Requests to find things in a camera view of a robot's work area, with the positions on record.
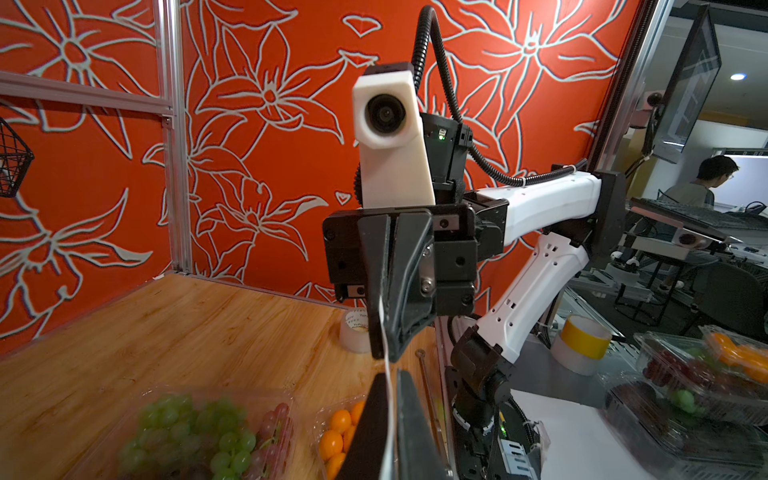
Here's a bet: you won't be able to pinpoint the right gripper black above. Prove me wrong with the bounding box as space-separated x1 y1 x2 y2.
322 204 479 362

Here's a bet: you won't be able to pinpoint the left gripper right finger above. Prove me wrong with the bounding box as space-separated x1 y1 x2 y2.
396 370 449 480

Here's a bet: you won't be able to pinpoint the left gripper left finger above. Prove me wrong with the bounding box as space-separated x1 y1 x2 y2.
337 373 390 480

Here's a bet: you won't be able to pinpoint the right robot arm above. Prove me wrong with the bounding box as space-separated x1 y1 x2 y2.
322 6 625 479

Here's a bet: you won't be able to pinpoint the background fruit boxes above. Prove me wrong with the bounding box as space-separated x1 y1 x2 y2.
599 325 767 479

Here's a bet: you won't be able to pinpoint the clear tape roll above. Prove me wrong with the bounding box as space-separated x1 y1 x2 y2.
339 309 371 354

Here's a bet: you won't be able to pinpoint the grape clamshell box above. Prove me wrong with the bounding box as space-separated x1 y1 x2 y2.
67 387 296 479

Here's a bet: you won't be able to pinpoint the yellow white tape roll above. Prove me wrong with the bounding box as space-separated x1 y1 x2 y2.
551 315 613 377

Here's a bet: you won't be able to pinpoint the person in background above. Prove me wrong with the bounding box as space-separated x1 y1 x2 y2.
660 155 739 209

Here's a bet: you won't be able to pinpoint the background monitor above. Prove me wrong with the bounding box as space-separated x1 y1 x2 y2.
641 5 722 163

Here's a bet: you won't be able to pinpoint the black wire wall basket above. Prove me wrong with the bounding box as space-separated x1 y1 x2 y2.
0 119 35 198

